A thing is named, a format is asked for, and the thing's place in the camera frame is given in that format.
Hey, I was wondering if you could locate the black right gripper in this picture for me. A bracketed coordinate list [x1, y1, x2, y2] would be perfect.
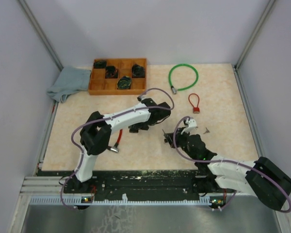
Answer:
[165, 127, 198, 161]

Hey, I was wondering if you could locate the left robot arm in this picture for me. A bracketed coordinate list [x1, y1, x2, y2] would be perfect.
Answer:
[74, 98, 172, 193]

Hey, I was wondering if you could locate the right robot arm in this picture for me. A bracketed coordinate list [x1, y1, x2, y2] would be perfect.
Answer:
[163, 130, 291, 213]

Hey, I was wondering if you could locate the black yellow rolled item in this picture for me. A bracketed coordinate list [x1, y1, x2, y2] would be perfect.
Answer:
[117, 76, 132, 90]

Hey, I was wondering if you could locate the black rolled item right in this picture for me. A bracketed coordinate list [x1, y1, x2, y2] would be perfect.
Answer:
[131, 64, 146, 78]

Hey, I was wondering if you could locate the black rolled item far left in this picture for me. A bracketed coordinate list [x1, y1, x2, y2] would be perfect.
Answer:
[93, 60, 107, 69]

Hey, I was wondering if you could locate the grey blue cloth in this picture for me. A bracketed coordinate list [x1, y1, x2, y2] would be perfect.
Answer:
[47, 67, 91, 103]

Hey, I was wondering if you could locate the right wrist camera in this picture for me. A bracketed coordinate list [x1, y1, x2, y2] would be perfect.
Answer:
[181, 117, 198, 134]

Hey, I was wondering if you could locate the red cable lock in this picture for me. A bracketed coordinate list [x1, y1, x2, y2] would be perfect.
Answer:
[107, 129, 123, 153]

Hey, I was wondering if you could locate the red cable padlock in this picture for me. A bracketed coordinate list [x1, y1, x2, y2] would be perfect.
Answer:
[188, 93, 200, 114]

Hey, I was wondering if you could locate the green cable lock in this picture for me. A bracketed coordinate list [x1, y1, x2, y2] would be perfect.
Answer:
[168, 64, 199, 95]

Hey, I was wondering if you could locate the grey slotted cable duct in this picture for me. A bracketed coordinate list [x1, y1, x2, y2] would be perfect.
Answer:
[29, 194, 236, 207]

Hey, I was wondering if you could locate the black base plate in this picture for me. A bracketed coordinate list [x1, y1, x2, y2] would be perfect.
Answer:
[63, 169, 236, 202]

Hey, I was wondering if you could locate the aluminium frame post right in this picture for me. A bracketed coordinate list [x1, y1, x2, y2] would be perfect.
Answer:
[234, 0, 277, 71]

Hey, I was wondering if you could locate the aluminium frame post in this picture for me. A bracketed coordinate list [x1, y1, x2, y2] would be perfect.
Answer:
[234, 0, 277, 71]
[16, 0, 64, 71]

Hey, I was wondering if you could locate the aluminium frame post left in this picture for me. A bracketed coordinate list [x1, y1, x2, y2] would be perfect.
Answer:
[16, 0, 64, 71]

